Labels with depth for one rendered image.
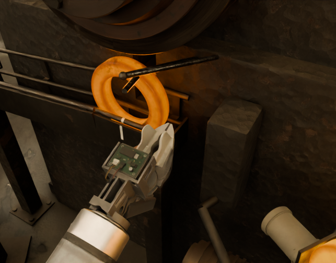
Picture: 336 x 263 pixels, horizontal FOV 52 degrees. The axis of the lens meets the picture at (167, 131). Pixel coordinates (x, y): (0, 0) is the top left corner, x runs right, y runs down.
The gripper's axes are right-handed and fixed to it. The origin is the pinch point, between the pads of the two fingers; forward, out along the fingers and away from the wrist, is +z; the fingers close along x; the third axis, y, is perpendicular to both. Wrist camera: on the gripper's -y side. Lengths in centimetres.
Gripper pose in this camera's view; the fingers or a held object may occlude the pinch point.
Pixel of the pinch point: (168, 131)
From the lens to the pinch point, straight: 65.3
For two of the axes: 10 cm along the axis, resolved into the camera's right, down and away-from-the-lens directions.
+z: 4.7, -7.8, 4.2
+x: -8.7, -3.3, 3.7
